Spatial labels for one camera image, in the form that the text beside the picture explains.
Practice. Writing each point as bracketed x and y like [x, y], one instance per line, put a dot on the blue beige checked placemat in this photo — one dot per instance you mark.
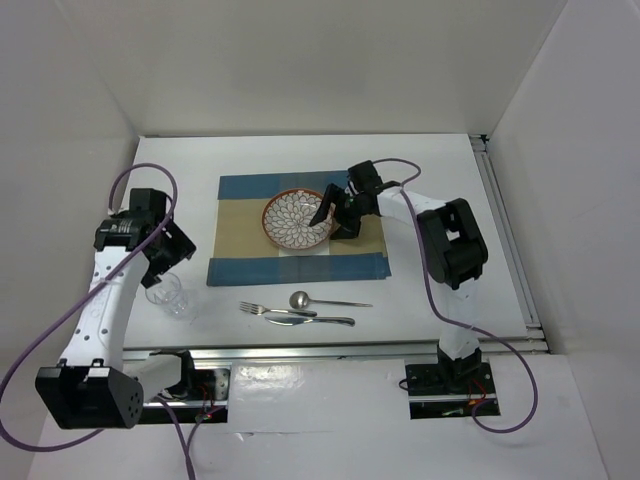
[244, 256]

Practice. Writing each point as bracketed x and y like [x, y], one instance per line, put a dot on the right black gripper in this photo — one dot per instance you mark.
[349, 227]

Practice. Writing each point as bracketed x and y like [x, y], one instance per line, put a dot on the steel table knife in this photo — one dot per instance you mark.
[294, 321]

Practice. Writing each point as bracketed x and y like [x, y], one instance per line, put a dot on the steel spoon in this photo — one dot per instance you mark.
[302, 300]

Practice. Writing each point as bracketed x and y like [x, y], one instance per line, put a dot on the right aluminium rail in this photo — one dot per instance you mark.
[535, 337]

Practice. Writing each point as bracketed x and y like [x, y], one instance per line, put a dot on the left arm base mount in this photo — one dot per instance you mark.
[210, 385]

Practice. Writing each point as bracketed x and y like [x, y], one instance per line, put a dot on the steel fork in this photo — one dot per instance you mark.
[256, 309]

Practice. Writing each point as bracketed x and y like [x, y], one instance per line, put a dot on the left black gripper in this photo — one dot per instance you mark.
[179, 246]

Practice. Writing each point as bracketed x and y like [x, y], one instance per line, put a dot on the clear drinking glass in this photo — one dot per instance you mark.
[170, 296]

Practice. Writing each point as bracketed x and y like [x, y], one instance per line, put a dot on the patterned ceramic bowl red rim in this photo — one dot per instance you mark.
[286, 220]

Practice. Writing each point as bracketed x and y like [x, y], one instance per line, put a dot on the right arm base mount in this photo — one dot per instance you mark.
[432, 395]

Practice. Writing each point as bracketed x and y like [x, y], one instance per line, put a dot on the front aluminium rail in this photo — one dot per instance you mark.
[356, 351]

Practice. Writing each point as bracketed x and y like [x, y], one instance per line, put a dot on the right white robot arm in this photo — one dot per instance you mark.
[452, 249]

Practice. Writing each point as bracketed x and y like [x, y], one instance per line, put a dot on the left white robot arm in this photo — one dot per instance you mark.
[89, 387]

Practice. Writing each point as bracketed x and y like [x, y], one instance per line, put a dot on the aluminium rail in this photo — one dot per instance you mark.
[535, 337]
[356, 351]

